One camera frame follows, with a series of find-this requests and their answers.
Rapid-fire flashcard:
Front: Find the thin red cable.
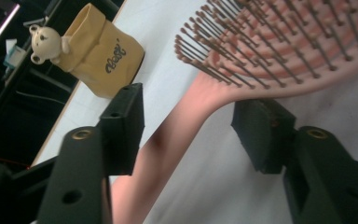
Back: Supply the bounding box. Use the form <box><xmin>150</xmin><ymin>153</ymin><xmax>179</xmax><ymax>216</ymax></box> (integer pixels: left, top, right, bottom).
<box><xmin>0</xmin><ymin>152</ymin><xmax>31</xmax><ymax>169</ymax></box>

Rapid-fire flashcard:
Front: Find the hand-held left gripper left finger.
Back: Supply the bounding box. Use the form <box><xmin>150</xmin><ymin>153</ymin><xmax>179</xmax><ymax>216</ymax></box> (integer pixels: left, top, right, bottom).
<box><xmin>99</xmin><ymin>82</ymin><xmax>145</xmax><ymax>176</ymax></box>

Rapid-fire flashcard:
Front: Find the white and teal box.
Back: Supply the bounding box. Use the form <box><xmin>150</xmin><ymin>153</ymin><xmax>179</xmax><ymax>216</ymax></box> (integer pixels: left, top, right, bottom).
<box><xmin>3</xmin><ymin>38</ymin><xmax>27</xmax><ymax>69</ymax></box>

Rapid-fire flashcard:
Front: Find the pink hairbrush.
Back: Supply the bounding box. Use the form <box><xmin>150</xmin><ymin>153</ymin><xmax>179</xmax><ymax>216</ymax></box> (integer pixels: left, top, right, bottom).
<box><xmin>110</xmin><ymin>0</ymin><xmax>358</xmax><ymax>224</ymax></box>

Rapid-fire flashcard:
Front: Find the wooden table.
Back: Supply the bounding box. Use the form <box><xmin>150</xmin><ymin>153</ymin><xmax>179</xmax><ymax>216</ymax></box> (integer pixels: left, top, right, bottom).
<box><xmin>31</xmin><ymin>0</ymin><xmax>129</xmax><ymax>167</ymax></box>

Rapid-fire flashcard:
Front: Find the yellow bag pouch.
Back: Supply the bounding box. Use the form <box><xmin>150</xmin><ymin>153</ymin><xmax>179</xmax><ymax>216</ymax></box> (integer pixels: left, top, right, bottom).
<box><xmin>28</xmin><ymin>3</ymin><xmax>146</xmax><ymax>100</ymax></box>

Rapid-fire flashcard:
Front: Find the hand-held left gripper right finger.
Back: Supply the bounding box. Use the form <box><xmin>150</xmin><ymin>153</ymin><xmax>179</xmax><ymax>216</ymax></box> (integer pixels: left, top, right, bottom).
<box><xmin>231</xmin><ymin>99</ymin><xmax>297</xmax><ymax>175</ymax></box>

